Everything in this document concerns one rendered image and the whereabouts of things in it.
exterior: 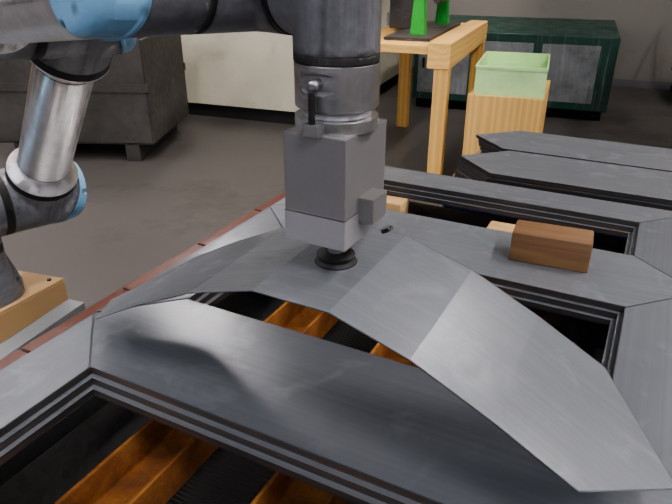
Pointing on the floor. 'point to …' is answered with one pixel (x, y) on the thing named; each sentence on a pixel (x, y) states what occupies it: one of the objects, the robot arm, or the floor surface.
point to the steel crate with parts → (115, 98)
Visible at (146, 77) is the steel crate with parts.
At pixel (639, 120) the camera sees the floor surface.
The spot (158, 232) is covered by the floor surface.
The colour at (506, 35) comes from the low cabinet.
